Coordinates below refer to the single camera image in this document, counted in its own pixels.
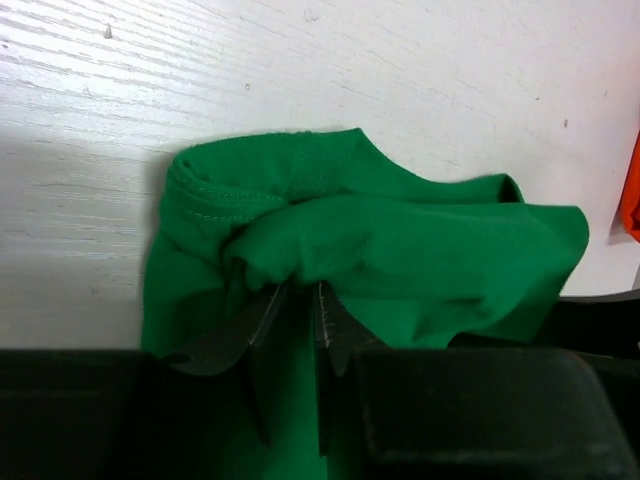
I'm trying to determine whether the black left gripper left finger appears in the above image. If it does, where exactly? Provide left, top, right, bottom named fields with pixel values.
left=1, top=284, right=289, bottom=479

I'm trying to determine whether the orange folded t shirt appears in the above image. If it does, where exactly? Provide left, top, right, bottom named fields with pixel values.
left=618, top=135, right=640, bottom=242

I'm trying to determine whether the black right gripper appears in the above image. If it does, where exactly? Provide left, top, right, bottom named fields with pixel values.
left=449, top=292, right=639, bottom=479

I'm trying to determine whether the green t shirt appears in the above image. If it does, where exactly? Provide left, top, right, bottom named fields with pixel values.
left=141, top=129, right=589, bottom=479

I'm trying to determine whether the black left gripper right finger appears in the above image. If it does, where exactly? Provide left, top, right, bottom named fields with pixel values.
left=312, top=282, right=640, bottom=480

